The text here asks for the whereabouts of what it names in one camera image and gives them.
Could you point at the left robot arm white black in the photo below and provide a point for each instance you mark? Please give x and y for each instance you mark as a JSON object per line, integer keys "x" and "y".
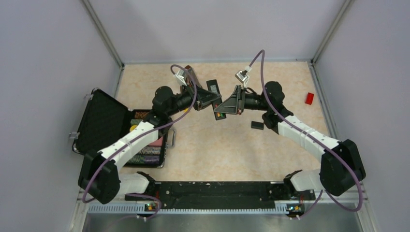
{"x": 99, "y": 173}

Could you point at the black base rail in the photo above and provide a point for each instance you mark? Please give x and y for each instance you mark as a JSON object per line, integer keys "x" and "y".
{"x": 235, "y": 195}

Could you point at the pink card deck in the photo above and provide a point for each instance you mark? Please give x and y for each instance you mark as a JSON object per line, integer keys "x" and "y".
{"x": 158, "y": 142}

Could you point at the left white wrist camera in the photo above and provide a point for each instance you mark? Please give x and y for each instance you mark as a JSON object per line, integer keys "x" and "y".
{"x": 182, "y": 77}

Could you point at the black poker chip case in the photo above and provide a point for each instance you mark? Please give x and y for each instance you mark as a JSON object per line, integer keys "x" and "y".
{"x": 104, "y": 119}

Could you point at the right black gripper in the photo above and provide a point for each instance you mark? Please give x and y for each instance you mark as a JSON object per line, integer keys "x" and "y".
{"x": 235, "y": 104}

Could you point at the black remote control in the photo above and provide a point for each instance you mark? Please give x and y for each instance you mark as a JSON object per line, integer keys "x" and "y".
{"x": 213, "y": 86}

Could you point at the red block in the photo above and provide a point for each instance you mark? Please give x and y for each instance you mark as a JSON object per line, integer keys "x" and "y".
{"x": 309, "y": 98}

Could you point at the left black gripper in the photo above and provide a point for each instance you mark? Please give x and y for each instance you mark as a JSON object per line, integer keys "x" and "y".
{"x": 203, "y": 97}

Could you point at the brown wooden metronome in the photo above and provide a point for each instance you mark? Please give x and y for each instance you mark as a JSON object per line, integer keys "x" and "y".
{"x": 190, "y": 74}

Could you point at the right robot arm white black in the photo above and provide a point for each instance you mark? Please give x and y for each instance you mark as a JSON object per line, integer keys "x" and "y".
{"x": 341, "y": 165}

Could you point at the black battery cover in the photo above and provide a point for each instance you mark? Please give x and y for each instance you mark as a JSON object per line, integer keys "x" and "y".
{"x": 257, "y": 125}

